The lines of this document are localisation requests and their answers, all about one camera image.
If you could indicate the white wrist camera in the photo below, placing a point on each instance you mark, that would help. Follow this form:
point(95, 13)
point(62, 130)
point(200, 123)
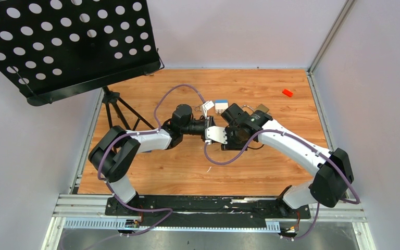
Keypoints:
point(216, 134)
point(206, 106)

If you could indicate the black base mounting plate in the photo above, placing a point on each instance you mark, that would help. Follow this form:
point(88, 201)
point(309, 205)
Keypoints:
point(205, 211)

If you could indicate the red small block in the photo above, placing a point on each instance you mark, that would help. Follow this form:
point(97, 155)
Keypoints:
point(287, 93)

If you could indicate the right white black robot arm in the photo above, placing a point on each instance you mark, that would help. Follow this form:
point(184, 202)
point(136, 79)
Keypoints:
point(331, 171)

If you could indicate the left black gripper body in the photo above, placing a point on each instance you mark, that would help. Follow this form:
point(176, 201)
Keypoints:
point(209, 121)

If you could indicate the white blue toy block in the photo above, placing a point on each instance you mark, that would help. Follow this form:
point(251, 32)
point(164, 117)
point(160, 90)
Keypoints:
point(221, 105)

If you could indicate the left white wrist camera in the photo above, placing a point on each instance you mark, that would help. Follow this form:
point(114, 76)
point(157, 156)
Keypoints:
point(206, 106)

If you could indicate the black perforated music stand desk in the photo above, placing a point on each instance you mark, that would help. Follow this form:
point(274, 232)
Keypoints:
point(51, 50)

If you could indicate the aluminium frame rails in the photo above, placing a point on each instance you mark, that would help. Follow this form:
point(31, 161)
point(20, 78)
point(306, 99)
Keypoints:
point(77, 211)

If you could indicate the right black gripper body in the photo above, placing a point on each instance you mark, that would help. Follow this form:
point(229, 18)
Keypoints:
point(235, 141)

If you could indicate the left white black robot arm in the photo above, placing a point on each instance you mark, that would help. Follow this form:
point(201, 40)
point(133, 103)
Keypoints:
point(115, 152)

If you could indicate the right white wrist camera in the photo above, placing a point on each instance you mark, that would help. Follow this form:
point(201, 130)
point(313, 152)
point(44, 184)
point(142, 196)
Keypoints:
point(216, 134)

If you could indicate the black tripod stand legs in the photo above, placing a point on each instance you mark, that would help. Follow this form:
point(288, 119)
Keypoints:
point(111, 99)

